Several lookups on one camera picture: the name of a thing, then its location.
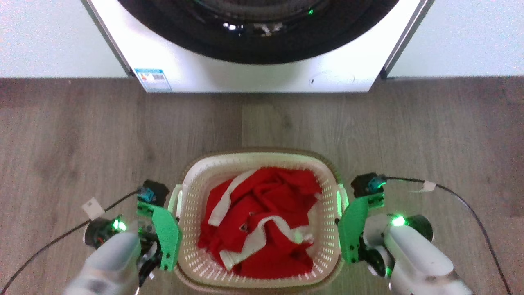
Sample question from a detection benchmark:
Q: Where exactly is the blue white energy label sticker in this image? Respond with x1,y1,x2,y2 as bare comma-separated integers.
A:
134,68,173,93

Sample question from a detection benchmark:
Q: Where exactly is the white front-load washing machine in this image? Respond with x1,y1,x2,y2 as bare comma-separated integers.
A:
82,0,435,94

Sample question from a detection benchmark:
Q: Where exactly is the black round washer door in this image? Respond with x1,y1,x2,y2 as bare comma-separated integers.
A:
117,0,400,65

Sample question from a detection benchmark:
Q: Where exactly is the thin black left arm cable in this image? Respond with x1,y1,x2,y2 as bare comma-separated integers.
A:
0,190,142,293

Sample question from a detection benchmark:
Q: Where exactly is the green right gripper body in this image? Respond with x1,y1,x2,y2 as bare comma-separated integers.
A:
338,192,386,264

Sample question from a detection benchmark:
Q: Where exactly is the cream perforated plastic laundry basket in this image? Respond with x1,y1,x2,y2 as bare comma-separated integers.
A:
169,150,350,294

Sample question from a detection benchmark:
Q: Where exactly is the white tag on left cable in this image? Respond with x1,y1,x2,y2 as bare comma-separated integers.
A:
81,197,106,220

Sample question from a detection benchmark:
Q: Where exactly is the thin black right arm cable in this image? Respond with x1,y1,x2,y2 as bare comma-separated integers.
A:
385,177,513,295

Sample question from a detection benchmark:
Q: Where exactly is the red garment with white trim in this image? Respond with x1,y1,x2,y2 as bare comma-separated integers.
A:
198,166,324,280

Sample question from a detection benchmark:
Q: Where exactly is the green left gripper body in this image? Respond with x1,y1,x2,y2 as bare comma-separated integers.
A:
136,201,183,272

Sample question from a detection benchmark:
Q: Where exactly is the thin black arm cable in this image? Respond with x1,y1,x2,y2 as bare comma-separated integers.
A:
385,177,513,295
0,190,142,293

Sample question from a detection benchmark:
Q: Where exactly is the white tag on right cable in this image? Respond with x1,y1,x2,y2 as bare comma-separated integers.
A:
411,181,437,193

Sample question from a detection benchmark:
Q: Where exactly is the white tag on cable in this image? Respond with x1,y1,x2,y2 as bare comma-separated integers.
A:
81,197,106,220
411,181,437,193

